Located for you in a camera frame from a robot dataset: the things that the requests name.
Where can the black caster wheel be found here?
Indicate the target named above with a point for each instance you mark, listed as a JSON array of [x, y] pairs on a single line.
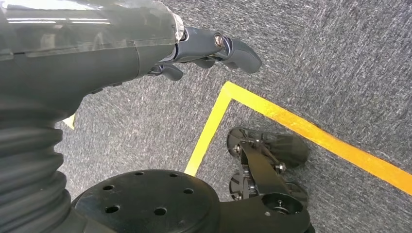
[[239, 188], [289, 151]]

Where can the yellow floor tape square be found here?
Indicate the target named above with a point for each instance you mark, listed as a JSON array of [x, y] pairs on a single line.
[[322, 138]]

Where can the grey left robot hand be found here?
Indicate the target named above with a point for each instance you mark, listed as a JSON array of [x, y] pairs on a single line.
[[64, 70]]

